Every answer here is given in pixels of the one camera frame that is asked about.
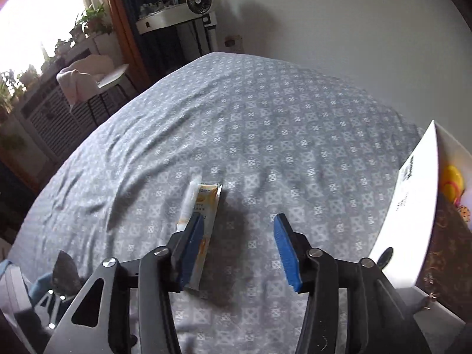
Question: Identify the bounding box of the dark blue curtain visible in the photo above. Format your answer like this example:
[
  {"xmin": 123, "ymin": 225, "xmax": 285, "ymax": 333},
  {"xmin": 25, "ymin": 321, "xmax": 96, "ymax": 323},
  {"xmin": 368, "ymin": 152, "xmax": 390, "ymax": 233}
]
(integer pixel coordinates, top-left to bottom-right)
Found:
[{"xmin": 112, "ymin": 0, "xmax": 208, "ymax": 79}]

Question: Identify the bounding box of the group of small toiletry bottles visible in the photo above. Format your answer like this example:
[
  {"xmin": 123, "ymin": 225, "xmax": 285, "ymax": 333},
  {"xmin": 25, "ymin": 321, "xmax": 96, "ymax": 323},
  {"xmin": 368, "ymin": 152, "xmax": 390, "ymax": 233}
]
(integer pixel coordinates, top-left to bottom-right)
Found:
[{"xmin": 140, "ymin": 0, "xmax": 187, "ymax": 17}]

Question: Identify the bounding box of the white standing fan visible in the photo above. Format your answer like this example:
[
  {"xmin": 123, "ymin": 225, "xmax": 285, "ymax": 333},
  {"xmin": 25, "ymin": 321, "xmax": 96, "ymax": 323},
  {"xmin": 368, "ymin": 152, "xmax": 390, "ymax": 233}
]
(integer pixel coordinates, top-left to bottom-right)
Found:
[{"xmin": 185, "ymin": 0, "xmax": 219, "ymax": 53}]

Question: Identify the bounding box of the white side table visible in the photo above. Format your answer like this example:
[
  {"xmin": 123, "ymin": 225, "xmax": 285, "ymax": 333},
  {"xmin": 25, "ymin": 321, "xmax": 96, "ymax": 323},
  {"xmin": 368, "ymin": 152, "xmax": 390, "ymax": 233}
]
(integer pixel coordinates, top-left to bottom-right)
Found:
[{"xmin": 136, "ymin": 7, "xmax": 208, "ymax": 57}]

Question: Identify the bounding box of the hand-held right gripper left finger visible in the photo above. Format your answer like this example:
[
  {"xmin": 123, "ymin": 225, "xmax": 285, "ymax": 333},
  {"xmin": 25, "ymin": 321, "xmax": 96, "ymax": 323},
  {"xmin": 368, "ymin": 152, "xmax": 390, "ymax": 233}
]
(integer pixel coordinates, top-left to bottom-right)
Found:
[{"xmin": 44, "ymin": 214, "xmax": 205, "ymax": 354}]

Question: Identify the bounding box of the orange curtain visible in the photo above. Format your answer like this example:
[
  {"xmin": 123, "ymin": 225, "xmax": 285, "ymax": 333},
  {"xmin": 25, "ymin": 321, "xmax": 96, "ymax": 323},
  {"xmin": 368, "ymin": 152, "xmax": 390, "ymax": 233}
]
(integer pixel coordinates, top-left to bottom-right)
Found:
[{"xmin": 103, "ymin": 0, "xmax": 153, "ymax": 86}]

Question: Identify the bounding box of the white stick sachet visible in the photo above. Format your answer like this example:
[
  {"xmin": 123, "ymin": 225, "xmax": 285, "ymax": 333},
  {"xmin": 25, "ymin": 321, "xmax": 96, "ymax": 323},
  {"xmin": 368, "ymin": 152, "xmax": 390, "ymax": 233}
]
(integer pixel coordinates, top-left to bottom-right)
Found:
[{"xmin": 176, "ymin": 180, "xmax": 203, "ymax": 231}]

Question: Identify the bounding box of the bright window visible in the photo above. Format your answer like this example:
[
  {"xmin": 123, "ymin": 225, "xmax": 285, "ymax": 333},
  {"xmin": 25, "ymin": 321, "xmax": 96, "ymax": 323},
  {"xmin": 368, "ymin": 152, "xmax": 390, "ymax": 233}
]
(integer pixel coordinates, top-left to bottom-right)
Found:
[{"xmin": 0, "ymin": 0, "xmax": 90, "ymax": 75}]

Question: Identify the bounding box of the yellow toy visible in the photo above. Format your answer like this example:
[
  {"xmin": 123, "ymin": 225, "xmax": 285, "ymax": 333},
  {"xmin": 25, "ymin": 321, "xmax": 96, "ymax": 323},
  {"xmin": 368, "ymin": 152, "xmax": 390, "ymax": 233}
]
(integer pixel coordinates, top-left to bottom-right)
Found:
[{"xmin": 440, "ymin": 165, "xmax": 464, "ymax": 206}]

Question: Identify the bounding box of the brown patterned pouch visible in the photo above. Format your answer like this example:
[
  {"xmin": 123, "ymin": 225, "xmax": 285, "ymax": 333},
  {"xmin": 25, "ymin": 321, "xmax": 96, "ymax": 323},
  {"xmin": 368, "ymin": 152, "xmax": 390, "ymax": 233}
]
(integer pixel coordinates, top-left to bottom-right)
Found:
[{"xmin": 415, "ymin": 203, "xmax": 472, "ymax": 315}]

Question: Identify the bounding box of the yellow white sachet packet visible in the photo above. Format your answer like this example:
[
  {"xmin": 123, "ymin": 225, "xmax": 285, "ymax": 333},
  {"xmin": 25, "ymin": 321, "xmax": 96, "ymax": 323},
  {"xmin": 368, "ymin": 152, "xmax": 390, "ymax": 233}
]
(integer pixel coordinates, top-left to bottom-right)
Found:
[{"xmin": 184, "ymin": 181, "xmax": 224, "ymax": 291}]

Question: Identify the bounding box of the pale pink cloth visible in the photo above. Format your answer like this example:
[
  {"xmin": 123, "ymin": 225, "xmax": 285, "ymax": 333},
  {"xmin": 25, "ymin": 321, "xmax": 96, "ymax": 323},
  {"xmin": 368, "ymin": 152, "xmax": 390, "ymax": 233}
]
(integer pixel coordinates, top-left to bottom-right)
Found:
[{"xmin": 56, "ymin": 55, "xmax": 112, "ymax": 106}]

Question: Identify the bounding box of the row of potted plants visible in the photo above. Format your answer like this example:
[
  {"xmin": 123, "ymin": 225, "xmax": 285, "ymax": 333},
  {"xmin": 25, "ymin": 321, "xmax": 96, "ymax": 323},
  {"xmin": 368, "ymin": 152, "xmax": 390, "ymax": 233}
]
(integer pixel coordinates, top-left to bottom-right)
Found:
[{"xmin": 0, "ymin": 4, "xmax": 113, "ymax": 116}]

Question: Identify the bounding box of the white slatted radiator cover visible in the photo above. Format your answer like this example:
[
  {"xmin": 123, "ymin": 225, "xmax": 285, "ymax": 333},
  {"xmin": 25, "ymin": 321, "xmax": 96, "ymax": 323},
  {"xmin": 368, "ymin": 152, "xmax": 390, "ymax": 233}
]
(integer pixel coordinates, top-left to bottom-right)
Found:
[{"xmin": 15, "ymin": 33, "xmax": 112, "ymax": 163}]

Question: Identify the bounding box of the white storage box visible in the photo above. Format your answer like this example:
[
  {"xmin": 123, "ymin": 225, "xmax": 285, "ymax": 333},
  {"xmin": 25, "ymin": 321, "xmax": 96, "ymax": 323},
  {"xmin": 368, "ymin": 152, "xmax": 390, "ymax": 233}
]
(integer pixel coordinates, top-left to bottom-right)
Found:
[{"xmin": 369, "ymin": 120, "xmax": 472, "ymax": 326}]

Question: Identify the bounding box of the white chair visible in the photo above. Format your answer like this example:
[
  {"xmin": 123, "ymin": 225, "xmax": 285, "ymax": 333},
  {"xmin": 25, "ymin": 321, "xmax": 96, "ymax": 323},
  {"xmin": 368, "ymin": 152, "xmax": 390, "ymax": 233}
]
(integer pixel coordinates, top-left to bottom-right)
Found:
[{"xmin": 56, "ymin": 55, "xmax": 139, "ymax": 127}]

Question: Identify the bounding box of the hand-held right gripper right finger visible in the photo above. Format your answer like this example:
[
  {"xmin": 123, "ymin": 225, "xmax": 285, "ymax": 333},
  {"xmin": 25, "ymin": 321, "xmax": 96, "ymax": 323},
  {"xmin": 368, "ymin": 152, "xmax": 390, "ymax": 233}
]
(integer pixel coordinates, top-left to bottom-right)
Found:
[{"xmin": 274, "ymin": 213, "xmax": 430, "ymax": 354}]

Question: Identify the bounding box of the wall outlet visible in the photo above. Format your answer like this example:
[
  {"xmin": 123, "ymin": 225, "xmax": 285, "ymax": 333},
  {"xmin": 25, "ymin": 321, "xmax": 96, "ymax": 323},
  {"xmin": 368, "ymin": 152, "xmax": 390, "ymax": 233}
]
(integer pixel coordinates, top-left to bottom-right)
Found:
[{"xmin": 225, "ymin": 35, "xmax": 245, "ymax": 54}]

